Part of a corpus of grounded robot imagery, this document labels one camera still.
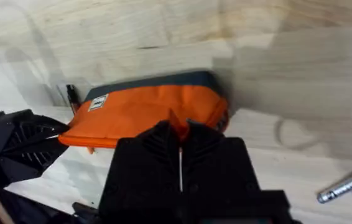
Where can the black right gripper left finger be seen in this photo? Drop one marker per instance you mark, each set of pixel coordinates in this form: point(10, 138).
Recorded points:
point(145, 168)

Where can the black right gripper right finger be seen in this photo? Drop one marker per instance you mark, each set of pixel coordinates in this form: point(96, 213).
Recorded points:
point(216, 165)

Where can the orange zip bag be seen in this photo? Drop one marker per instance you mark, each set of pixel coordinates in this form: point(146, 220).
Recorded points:
point(138, 109)

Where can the black pen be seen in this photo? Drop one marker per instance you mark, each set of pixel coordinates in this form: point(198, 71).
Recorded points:
point(72, 96)

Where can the silver metal pen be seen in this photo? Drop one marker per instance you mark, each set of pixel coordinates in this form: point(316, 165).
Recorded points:
point(347, 183)

